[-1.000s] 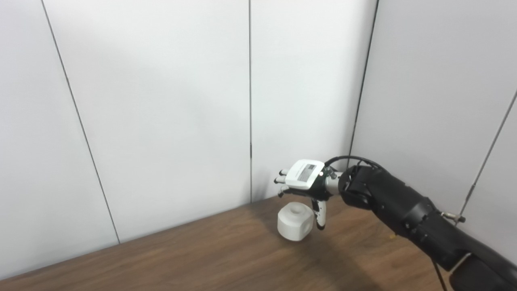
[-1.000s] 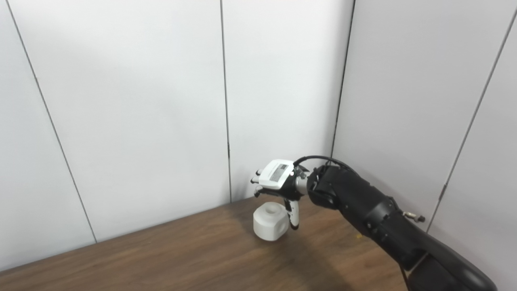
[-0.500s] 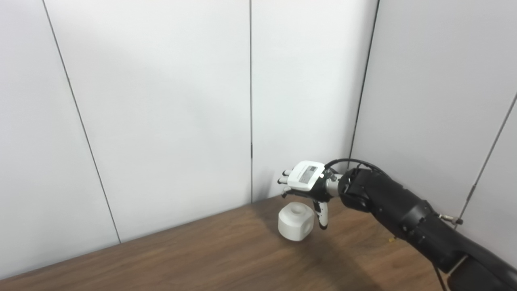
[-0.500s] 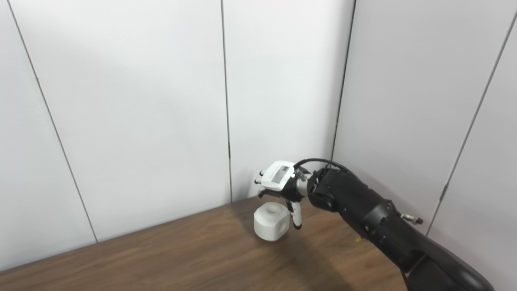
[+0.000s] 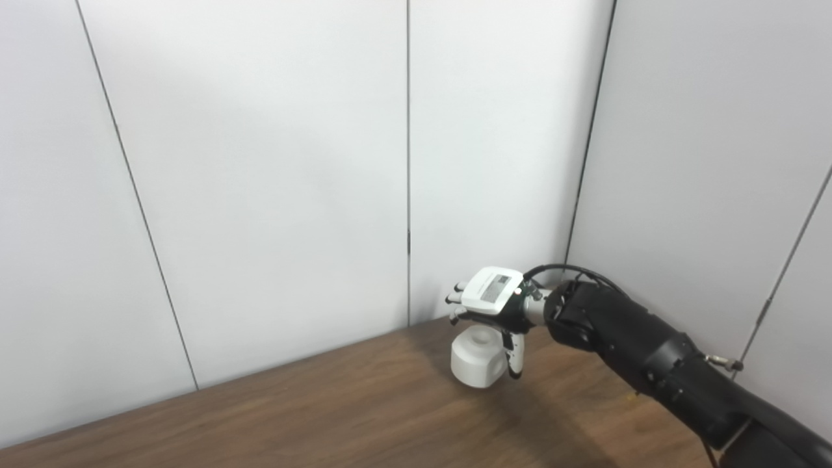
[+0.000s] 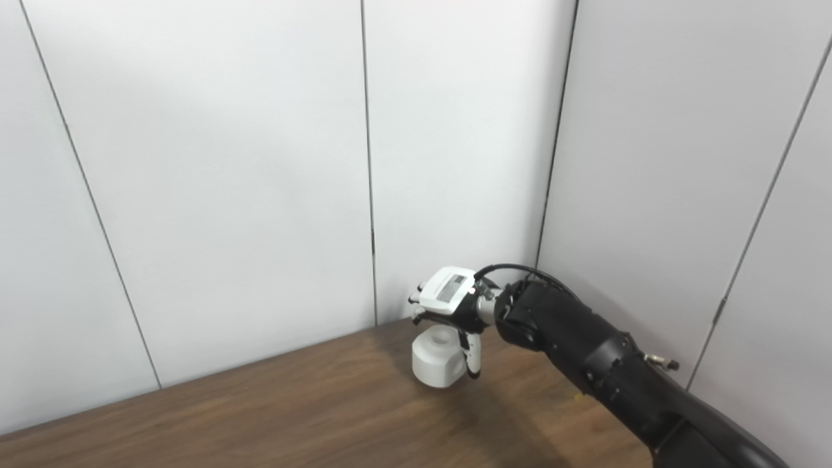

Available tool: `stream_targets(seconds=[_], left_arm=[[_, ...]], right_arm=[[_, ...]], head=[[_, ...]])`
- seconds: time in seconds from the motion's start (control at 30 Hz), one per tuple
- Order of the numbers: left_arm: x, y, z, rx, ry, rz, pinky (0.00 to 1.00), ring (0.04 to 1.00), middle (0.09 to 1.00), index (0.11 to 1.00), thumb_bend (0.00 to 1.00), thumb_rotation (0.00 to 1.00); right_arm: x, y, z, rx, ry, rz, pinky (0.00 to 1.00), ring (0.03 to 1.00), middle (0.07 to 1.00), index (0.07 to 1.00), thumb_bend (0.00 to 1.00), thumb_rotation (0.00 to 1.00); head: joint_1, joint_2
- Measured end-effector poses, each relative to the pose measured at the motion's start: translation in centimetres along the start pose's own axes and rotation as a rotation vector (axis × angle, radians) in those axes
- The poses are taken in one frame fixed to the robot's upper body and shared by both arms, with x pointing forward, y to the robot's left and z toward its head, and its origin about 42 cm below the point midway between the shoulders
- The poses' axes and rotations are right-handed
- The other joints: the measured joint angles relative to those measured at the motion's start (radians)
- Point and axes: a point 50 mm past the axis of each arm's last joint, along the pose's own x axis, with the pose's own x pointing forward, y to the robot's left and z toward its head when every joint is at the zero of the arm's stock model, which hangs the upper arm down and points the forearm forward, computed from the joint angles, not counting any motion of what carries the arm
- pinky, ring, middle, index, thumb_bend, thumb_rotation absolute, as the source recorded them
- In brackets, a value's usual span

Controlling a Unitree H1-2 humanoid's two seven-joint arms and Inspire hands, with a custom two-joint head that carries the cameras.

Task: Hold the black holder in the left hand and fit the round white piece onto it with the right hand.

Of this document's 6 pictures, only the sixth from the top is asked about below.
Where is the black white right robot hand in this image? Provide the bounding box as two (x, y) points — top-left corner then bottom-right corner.
(408, 266), (498, 380)

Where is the round white block with holes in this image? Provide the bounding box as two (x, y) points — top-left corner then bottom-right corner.
(411, 325), (467, 389)

